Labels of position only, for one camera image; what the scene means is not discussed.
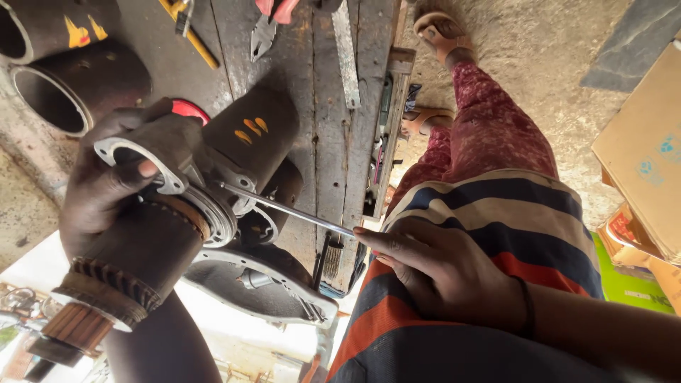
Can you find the person's left hand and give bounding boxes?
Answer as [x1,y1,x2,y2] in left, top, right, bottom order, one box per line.
[59,98,175,261]

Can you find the black wristband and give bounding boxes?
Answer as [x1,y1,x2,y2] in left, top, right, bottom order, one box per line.
[512,275,536,339]

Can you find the large brown cardboard box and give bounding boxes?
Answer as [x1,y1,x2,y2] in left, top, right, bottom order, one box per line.
[592,40,681,267]

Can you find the red round cap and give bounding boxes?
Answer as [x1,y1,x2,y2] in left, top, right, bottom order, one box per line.
[171,98,211,127]

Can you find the small dark motor casing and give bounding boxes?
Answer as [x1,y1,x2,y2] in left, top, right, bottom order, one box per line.
[238,159,304,246]

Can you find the grey metal end plate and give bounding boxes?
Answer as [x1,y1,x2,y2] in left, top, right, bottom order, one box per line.
[182,244,339,329]

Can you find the red patterned trousers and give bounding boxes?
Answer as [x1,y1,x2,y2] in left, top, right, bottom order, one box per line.
[386,60,559,215]

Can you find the red-handled pliers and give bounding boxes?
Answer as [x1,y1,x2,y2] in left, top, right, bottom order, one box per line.
[250,0,302,64]

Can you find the yellow-handled tool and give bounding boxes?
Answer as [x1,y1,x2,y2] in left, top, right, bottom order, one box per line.
[159,0,220,70]

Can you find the green carton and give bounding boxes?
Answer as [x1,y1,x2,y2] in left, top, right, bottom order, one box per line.
[591,231,676,316]

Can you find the orange printed carton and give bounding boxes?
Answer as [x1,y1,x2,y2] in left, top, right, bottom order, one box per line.
[596,202,681,315]

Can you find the dark motor casing yellow marks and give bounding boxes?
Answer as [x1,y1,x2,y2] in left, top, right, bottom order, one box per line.
[0,0,122,66]

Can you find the wooden drawer with tools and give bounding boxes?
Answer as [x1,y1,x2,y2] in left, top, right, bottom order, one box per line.
[362,47,417,222]

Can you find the black motor casing orange marks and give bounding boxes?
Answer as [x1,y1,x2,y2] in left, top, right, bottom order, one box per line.
[201,84,300,188]

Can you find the long steel screwdriver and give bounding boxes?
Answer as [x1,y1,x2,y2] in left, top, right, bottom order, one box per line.
[215,181,356,238]

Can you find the starter motor armature with housing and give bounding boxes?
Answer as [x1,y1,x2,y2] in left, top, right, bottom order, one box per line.
[27,114,238,369]

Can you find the flat metal file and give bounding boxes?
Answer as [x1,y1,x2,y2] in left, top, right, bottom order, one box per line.
[331,0,362,110]

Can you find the person's right hand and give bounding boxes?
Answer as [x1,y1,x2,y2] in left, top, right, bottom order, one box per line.
[352,217,528,334]

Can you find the dark grey slab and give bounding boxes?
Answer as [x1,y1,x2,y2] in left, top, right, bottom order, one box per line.
[579,0,681,94]

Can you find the plain dark steel motor casing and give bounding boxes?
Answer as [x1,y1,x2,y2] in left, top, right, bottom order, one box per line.
[10,40,153,138]

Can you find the thin black rod tool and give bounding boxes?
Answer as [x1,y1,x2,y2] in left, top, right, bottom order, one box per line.
[313,233,332,292]

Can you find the small bristle brush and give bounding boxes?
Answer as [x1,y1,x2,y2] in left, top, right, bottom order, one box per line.
[321,215,345,284]

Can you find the striped shirt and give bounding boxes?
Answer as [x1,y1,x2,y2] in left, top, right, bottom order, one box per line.
[326,169,663,383]

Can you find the tan sandal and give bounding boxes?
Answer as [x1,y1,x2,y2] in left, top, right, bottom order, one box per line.
[400,106,456,139]
[412,11,477,66]

